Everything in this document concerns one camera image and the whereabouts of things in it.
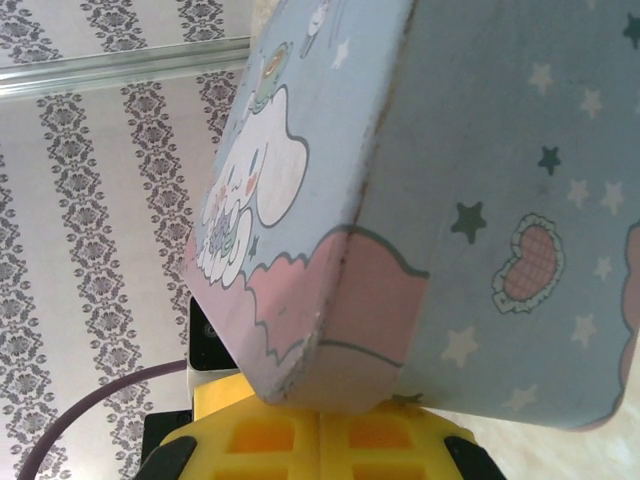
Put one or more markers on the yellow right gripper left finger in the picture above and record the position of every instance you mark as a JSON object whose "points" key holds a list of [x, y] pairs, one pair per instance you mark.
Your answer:
{"points": [[250, 445]]}

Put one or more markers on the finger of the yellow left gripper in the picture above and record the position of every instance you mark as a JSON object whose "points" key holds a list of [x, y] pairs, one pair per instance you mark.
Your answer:
{"points": [[220, 395]]}

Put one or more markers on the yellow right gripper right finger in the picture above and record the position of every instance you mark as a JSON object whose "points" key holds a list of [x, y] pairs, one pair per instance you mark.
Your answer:
{"points": [[400, 445]]}

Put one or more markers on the aluminium frame post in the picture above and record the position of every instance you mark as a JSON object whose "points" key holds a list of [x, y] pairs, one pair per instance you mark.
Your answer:
{"points": [[125, 65]]}

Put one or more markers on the blue cartoon print tin box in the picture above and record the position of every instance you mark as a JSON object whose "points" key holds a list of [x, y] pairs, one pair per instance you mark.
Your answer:
{"points": [[425, 200]]}

